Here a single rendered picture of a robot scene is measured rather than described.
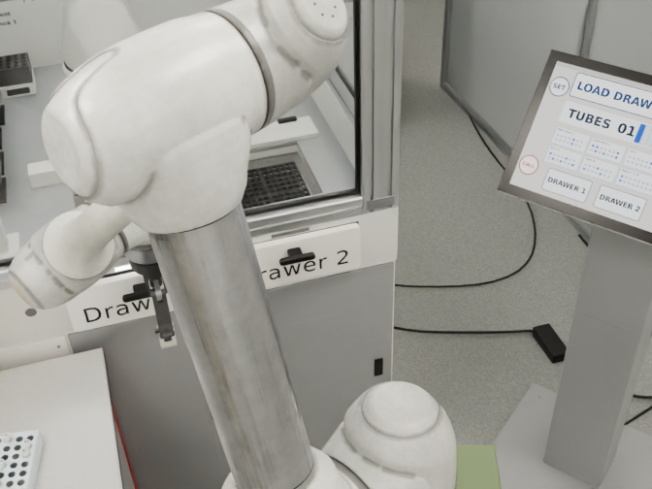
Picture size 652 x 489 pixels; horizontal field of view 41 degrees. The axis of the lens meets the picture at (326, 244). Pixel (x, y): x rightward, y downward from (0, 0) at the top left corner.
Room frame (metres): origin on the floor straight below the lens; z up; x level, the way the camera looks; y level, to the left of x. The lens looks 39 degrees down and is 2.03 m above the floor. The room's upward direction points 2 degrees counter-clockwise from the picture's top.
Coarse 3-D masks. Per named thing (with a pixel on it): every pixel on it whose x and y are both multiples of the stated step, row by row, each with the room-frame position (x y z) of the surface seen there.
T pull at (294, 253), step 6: (288, 252) 1.34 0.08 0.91; (294, 252) 1.34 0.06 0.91; (300, 252) 1.34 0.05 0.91; (312, 252) 1.34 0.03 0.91; (282, 258) 1.32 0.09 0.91; (288, 258) 1.32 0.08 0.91; (294, 258) 1.32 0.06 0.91; (300, 258) 1.33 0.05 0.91; (306, 258) 1.33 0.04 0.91; (312, 258) 1.33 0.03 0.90; (282, 264) 1.32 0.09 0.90; (288, 264) 1.32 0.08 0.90
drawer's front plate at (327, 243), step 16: (352, 224) 1.41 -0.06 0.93; (288, 240) 1.36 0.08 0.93; (304, 240) 1.37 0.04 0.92; (320, 240) 1.37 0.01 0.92; (336, 240) 1.38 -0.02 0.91; (352, 240) 1.39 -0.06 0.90; (272, 256) 1.35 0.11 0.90; (288, 256) 1.36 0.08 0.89; (320, 256) 1.37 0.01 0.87; (336, 256) 1.38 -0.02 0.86; (352, 256) 1.39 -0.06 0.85; (272, 272) 1.35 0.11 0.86; (288, 272) 1.36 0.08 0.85; (304, 272) 1.36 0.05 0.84; (320, 272) 1.37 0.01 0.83; (336, 272) 1.38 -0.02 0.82
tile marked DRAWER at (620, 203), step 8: (600, 192) 1.37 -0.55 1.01; (608, 192) 1.37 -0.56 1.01; (616, 192) 1.36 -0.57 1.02; (624, 192) 1.36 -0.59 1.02; (600, 200) 1.36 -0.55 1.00; (608, 200) 1.36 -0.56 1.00; (616, 200) 1.35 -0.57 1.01; (624, 200) 1.34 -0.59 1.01; (632, 200) 1.34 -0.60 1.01; (640, 200) 1.33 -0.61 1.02; (600, 208) 1.35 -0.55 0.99; (608, 208) 1.35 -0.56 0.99; (616, 208) 1.34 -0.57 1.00; (624, 208) 1.33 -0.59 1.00; (632, 208) 1.33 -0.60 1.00; (640, 208) 1.32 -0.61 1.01; (624, 216) 1.32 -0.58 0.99; (632, 216) 1.32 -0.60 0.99; (640, 216) 1.31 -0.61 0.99
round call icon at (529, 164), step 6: (522, 156) 1.49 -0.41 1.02; (528, 156) 1.48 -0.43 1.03; (534, 156) 1.48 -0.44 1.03; (522, 162) 1.48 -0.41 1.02; (528, 162) 1.47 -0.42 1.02; (534, 162) 1.47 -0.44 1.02; (516, 168) 1.48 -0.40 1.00; (522, 168) 1.47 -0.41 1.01; (528, 168) 1.47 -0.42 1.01; (534, 168) 1.46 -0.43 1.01; (528, 174) 1.46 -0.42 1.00; (534, 174) 1.45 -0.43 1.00
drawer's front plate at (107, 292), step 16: (96, 288) 1.25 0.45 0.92; (112, 288) 1.26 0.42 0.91; (128, 288) 1.26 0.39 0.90; (80, 304) 1.24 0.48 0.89; (96, 304) 1.25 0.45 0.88; (112, 304) 1.25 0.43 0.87; (128, 304) 1.26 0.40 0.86; (80, 320) 1.24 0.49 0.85; (96, 320) 1.24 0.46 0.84; (112, 320) 1.25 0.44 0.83; (128, 320) 1.26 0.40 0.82
